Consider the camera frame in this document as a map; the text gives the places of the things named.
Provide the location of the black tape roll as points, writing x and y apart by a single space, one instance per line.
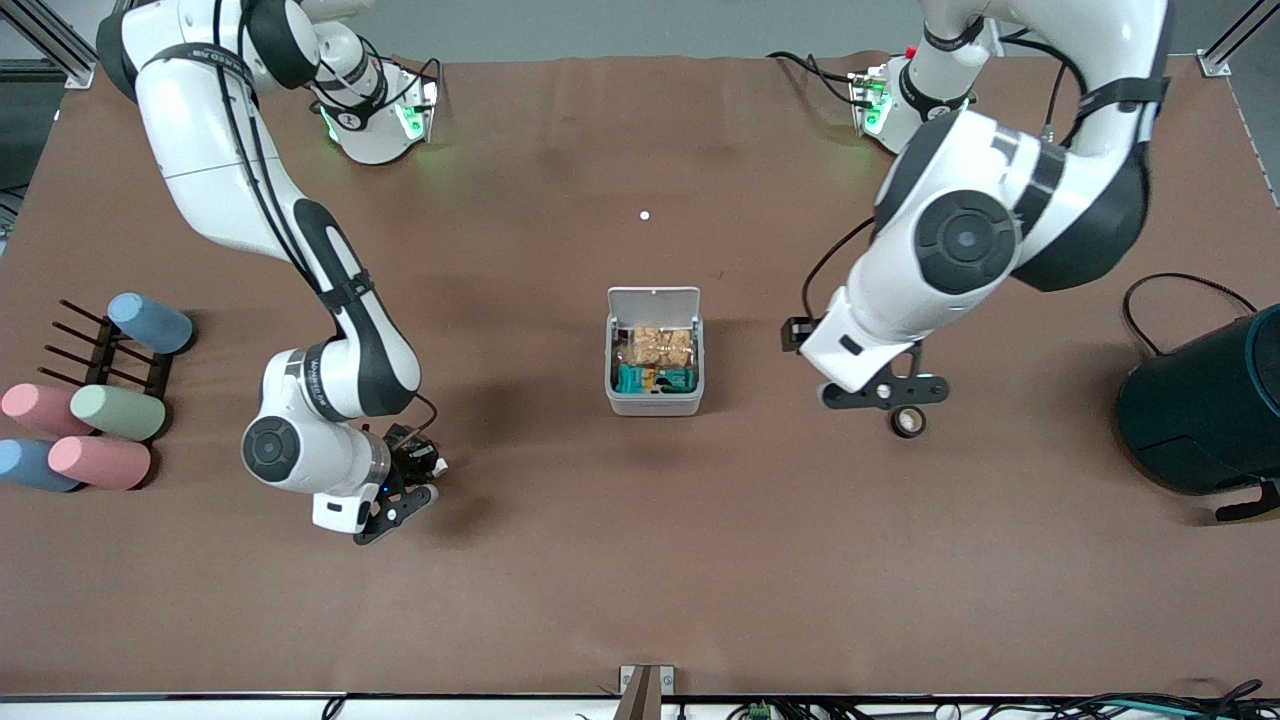
908 425

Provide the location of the green cylinder cup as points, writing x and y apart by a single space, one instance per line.
118 412

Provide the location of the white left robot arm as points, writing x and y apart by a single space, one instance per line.
965 240

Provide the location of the pink cylinder cup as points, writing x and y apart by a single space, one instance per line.
40 410
100 462

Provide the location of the metal edge bracket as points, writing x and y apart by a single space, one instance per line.
645 690

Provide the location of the clear puffed snack bag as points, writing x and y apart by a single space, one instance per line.
660 345

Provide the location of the aluminium frame strut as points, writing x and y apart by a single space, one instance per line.
1215 65
60 55

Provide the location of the white lidded trash bin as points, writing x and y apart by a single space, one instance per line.
655 402

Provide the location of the black peg rack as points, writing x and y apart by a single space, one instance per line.
100 360

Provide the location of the blue cylinder cup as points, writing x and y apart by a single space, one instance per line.
30 466
150 322

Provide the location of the teal yellow snack packet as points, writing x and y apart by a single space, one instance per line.
680 380

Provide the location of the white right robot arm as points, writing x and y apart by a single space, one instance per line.
200 120

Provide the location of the dark teal round container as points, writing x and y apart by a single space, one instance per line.
1200 410

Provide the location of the paper table cover sheet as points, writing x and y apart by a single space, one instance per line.
640 560

